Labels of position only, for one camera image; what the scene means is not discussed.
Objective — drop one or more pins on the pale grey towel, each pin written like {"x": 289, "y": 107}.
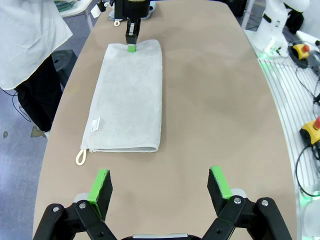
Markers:
{"x": 130, "y": 100}

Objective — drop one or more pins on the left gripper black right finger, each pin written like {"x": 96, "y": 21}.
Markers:
{"x": 218, "y": 191}

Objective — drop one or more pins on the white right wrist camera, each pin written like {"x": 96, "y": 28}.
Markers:
{"x": 95, "y": 12}

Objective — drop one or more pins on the white side table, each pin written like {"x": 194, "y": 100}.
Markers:
{"x": 82, "y": 6}

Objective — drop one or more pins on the green towel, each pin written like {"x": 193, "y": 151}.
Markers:
{"x": 65, "y": 5}

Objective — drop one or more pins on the light blue towel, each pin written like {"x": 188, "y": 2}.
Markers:
{"x": 112, "y": 17}

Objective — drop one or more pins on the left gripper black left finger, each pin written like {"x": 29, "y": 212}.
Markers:
{"x": 100, "y": 192}

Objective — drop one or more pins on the black computer case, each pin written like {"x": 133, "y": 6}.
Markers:
{"x": 236, "y": 7}

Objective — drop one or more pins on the person in white lab coat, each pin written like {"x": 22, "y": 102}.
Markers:
{"x": 25, "y": 37}

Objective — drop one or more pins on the dark grey plastic stool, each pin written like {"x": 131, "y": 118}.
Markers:
{"x": 66, "y": 65}

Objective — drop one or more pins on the white desk leg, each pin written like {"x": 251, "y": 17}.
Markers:
{"x": 247, "y": 12}

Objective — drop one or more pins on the silver slotted mounting platform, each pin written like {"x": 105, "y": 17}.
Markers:
{"x": 287, "y": 105}

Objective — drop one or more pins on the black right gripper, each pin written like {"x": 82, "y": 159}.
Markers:
{"x": 131, "y": 10}

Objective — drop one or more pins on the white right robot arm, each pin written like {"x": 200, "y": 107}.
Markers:
{"x": 271, "y": 20}

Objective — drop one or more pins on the yellow emergency stop button box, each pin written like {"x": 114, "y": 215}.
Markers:
{"x": 301, "y": 51}
{"x": 312, "y": 132}

